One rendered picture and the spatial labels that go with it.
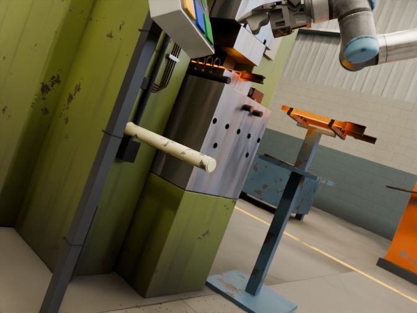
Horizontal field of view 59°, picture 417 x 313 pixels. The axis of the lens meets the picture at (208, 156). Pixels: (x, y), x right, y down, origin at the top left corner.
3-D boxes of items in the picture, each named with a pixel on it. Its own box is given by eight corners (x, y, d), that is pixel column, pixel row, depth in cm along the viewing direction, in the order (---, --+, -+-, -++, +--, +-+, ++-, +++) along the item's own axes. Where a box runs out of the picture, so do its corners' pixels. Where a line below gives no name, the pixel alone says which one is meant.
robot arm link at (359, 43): (376, 61, 107) (368, 21, 108) (383, 48, 96) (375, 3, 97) (342, 69, 110) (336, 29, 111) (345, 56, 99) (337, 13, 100)
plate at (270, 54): (273, 61, 190) (285, 29, 190) (264, 53, 183) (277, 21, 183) (270, 60, 192) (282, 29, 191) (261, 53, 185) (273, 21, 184)
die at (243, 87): (246, 99, 164) (252, 81, 164) (219, 83, 149) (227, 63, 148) (183, 82, 191) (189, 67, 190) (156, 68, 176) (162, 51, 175)
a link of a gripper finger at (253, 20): (237, 33, 108) (269, 25, 106) (234, 13, 109) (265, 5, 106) (239, 36, 111) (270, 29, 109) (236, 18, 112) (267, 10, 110)
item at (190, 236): (203, 290, 176) (237, 200, 174) (144, 299, 147) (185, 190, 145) (135, 238, 212) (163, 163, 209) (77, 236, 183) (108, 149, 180)
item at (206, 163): (213, 175, 114) (219, 159, 114) (203, 172, 110) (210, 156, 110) (132, 136, 142) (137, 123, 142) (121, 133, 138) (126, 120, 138)
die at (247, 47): (258, 66, 163) (265, 46, 163) (233, 48, 148) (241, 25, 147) (193, 54, 190) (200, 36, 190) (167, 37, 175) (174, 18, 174)
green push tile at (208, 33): (214, 45, 117) (210, 23, 118) (208, 36, 110) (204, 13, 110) (208, 46, 118) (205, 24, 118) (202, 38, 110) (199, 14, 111)
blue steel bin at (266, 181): (304, 221, 564) (322, 177, 560) (286, 220, 496) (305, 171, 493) (240, 191, 631) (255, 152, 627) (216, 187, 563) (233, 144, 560)
